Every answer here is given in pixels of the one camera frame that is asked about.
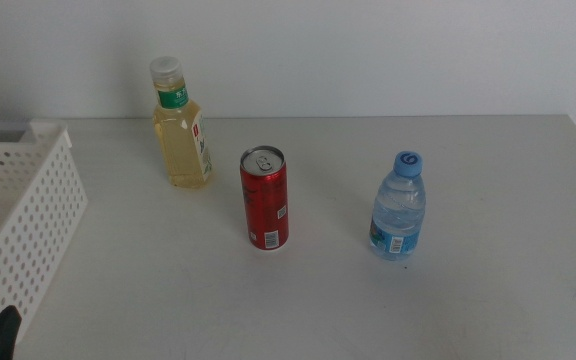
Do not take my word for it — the clear water bottle blue cap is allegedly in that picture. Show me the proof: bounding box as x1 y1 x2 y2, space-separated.
368 150 428 262

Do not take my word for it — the red drink can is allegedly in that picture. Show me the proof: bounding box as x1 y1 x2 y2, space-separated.
239 145 290 251

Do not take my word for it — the yellow tea bottle green label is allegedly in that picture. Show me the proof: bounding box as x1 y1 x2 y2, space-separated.
148 55 214 190

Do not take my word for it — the white perforated plastic basket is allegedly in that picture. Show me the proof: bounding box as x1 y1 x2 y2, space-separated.
0 117 89 354

